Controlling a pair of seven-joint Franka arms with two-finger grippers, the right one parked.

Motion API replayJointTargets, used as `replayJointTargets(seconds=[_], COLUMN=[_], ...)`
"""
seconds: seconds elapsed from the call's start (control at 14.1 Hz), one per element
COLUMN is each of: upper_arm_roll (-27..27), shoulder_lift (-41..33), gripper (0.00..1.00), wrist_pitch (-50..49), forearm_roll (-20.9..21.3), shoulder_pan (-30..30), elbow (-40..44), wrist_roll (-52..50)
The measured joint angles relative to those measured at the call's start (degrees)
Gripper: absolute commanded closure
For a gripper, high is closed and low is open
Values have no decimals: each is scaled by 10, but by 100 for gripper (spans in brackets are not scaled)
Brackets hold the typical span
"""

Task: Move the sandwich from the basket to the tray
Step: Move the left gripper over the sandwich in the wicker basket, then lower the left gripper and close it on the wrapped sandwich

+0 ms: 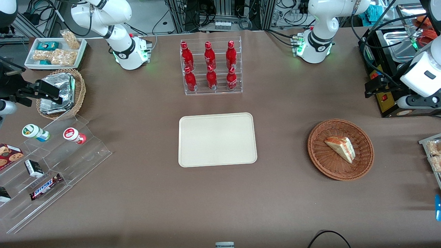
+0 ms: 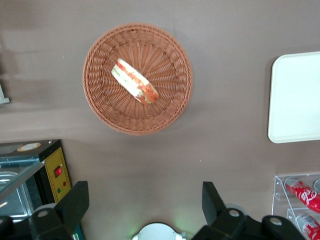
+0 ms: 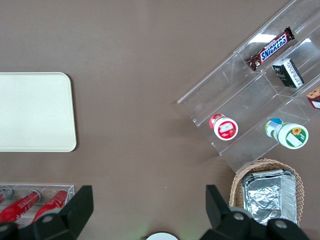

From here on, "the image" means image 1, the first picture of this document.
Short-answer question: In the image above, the orange bag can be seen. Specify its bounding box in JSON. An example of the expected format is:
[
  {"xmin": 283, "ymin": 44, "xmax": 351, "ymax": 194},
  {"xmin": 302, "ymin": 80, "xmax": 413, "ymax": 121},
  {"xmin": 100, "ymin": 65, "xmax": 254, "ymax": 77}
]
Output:
[{"xmin": 413, "ymin": 16, "xmax": 440, "ymax": 49}]

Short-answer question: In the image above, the light woven wicker basket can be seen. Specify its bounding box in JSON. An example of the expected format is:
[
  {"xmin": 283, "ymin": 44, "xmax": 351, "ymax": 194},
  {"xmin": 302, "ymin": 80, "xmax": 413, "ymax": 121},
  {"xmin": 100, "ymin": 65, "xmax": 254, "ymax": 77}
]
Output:
[{"xmin": 36, "ymin": 69, "xmax": 86, "ymax": 120}]

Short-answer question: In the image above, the red cola bottle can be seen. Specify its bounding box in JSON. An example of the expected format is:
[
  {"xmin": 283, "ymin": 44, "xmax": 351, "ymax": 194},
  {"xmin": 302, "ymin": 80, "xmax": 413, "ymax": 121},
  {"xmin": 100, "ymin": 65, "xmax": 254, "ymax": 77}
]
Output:
[
  {"xmin": 226, "ymin": 40, "xmax": 238, "ymax": 69},
  {"xmin": 206, "ymin": 65, "xmax": 218, "ymax": 91},
  {"xmin": 204, "ymin": 41, "xmax": 216, "ymax": 69},
  {"xmin": 181, "ymin": 41, "xmax": 194, "ymax": 71},
  {"xmin": 226, "ymin": 66, "xmax": 238, "ymax": 92},
  {"xmin": 184, "ymin": 66, "xmax": 198, "ymax": 92}
]

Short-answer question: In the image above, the teal cloth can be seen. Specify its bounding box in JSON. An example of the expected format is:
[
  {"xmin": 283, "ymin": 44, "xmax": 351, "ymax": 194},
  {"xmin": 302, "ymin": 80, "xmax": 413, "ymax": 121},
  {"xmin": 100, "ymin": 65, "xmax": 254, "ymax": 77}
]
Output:
[{"xmin": 366, "ymin": 4, "xmax": 387, "ymax": 22}]

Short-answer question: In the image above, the clear acrylic bottle rack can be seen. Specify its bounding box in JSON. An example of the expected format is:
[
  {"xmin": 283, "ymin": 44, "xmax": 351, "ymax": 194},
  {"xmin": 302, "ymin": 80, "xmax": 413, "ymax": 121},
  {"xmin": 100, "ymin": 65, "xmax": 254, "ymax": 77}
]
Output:
[{"xmin": 180, "ymin": 36, "xmax": 243, "ymax": 96}]

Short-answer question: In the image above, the clear bag of crackers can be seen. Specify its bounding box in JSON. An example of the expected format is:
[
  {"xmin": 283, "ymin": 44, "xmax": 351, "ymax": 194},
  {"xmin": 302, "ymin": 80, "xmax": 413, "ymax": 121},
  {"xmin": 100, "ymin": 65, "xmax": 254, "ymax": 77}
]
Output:
[
  {"xmin": 51, "ymin": 49, "xmax": 78, "ymax": 66},
  {"xmin": 60, "ymin": 29, "xmax": 81, "ymax": 50},
  {"xmin": 32, "ymin": 50, "xmax": 53, "ymax": 62}
]

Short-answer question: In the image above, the grey tray with snacks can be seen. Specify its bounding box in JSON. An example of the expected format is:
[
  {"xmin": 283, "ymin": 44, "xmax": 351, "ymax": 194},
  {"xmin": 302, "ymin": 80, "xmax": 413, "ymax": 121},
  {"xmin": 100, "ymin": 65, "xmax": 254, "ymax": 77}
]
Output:
[{"xmin": 418, "ymin": 133, "xmax": 441, "ymax": 190}]

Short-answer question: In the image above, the green lid yogurt cup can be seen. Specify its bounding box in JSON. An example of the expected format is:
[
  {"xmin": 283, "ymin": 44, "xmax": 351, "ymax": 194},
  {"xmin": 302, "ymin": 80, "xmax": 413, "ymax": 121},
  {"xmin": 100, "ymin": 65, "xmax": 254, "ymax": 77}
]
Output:
[{"xmin": 22, "ymin": 124, "xmax": 51, "ymax": 142}]

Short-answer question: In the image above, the clear acrylic stepped shelf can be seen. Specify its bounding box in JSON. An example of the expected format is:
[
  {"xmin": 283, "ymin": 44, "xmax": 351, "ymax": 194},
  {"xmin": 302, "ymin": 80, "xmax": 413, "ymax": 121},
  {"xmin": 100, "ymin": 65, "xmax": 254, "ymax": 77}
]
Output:
[{"xmin": 0, "ymin": 115, "xmax": 113, "ymax": 235}]

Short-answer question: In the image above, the red cookie box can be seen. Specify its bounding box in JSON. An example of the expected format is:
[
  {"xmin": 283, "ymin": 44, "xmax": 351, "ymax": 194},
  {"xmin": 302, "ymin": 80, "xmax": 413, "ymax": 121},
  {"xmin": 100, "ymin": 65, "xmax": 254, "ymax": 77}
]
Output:
[{"xmin": 0, "ymin": 143, "xmax": 25, "ymax": 171}]

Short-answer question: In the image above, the silver foil wrapped package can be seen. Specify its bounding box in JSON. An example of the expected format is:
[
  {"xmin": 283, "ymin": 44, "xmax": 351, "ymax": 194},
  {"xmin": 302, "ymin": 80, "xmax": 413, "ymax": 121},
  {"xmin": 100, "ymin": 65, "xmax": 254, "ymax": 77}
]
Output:
[
  {"xmin": 42, "ymin": 73, "xmax": 76, "ymax": 101},
  {"xmin": 40, "ymin": 98, "xmax": 72, "ymax": 115}
]

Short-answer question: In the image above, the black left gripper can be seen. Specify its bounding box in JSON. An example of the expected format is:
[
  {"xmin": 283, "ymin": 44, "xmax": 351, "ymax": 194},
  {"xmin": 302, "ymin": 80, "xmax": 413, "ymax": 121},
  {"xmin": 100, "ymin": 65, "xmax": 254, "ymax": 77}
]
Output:
[{"xmin": 365, "ymin": 74, "xmax": 404, "ymax": 99}]

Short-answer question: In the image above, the red lid yogurt cup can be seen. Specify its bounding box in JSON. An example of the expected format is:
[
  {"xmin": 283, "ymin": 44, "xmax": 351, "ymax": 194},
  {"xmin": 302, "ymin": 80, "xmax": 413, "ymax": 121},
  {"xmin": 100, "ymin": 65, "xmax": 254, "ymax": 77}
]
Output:
[{"xmin": 63, "ymin": 127, "xmax": 87, "ymax": 145}]

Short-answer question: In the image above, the black cable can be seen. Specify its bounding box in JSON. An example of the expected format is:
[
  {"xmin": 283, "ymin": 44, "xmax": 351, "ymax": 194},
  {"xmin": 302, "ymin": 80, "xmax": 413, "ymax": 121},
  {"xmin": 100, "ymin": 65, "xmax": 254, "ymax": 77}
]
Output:
[{"xmin": 307, "ymin": 230, "xmax": 351, "ymax": 248}]

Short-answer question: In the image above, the brown snickers bar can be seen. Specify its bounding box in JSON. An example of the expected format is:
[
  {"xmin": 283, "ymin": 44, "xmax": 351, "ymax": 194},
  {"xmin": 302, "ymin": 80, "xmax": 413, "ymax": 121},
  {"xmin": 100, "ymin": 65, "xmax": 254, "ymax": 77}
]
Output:
[{"xmin": 30, "ymin": 173, "xmax": 64, "ymax": 201}]

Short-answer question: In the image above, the round brown wicker basket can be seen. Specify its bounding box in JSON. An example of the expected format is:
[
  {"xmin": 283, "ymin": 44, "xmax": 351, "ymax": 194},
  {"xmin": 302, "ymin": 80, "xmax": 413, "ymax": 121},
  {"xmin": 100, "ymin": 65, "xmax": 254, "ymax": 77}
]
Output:
[{"xmin": 307, "ymin": 118, "xmax": 375, "ymax": 182}]

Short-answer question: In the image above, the triangle sandwich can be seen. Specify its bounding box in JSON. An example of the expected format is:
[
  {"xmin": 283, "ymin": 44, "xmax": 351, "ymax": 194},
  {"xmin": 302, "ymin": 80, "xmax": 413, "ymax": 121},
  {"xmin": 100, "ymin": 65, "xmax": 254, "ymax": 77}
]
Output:
[{"xmin": 324, "ymin": 136, "xmax": 356, "ymax": 164}]

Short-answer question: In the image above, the small black white box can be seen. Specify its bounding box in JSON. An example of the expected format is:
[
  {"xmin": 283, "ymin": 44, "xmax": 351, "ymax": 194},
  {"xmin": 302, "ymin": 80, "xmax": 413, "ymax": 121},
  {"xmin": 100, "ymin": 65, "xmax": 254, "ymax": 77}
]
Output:
[{"xmin": 24, "ymin": 159, "xmax": 45, "ymax": 178}]

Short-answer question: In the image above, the aluminium frame rack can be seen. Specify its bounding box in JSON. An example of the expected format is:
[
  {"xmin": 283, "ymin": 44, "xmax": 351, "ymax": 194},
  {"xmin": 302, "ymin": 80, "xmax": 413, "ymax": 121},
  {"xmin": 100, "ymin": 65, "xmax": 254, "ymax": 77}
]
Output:
[{"xmin": 167, "ymin": 0, "xmax": 277, "ymax": 32}]

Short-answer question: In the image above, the steel appliance pan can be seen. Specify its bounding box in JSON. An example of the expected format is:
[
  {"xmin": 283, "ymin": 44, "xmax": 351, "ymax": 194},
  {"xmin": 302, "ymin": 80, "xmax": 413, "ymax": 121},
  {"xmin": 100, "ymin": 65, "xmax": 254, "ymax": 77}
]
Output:
[{"xmin": 382, "ymin": 30, "xmax": 426, "ymax": 63}]

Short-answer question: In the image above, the black countertop appliance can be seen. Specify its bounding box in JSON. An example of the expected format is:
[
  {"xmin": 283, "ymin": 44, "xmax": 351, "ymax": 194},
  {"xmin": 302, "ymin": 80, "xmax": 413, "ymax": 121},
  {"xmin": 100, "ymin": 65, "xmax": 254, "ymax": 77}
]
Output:
[{"xmin": 358, "ymin": 3, "xmax": 441, "ymax": 118}]

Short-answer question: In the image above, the white rectangular snack tray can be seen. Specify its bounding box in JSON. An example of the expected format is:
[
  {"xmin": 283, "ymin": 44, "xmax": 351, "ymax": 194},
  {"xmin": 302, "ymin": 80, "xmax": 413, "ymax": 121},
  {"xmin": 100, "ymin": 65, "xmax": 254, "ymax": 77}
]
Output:
[{"xmin": 24, "ymin": 37, "xmax": 88, "ymax": 70}]

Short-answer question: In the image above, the cream plastic tray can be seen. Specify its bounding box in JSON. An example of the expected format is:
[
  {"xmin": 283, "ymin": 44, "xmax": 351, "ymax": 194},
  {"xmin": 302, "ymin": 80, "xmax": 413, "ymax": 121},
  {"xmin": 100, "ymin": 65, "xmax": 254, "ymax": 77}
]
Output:
[{"xmin": 178, "ymin": 112, "xmax": 258, "ymax": 168}]

